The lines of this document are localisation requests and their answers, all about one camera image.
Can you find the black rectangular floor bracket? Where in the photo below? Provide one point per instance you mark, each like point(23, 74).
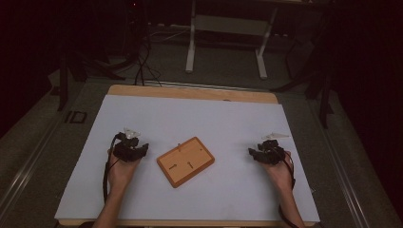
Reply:
point(76, 117)

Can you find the white metal desk frame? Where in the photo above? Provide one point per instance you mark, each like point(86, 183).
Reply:
point(228, 27)

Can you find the person's left hand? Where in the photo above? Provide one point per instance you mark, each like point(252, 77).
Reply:
point(122, 174)

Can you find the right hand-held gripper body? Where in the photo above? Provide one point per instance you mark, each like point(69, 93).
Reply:
point(272, 155)

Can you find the wooden photo frame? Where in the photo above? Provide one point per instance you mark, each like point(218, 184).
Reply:
point(187, 163)

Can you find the person's right hand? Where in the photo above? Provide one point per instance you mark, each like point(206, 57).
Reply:
point(280, 174)

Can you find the metal floor rail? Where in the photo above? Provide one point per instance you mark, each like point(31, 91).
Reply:
point(25, 167)
point(345, 177)

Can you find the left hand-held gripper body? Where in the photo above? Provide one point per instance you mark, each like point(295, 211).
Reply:
point(126, 153)

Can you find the black metal stand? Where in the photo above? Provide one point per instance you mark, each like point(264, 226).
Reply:
point(323, 95)
point(65, 79)

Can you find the white table mat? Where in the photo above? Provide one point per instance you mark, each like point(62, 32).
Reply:
point(196, 114)

